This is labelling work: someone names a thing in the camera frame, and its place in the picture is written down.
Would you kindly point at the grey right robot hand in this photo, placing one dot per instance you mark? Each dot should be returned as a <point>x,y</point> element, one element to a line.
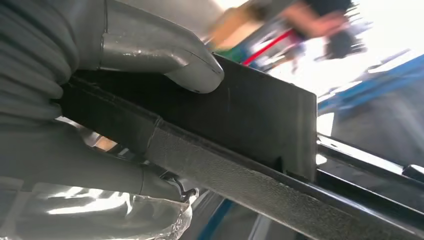
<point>149,49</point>

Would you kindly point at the blue metal shelf rack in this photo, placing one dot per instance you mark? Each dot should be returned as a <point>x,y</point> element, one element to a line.
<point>381,82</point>

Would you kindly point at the person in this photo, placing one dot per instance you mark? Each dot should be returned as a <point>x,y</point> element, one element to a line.
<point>314,23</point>

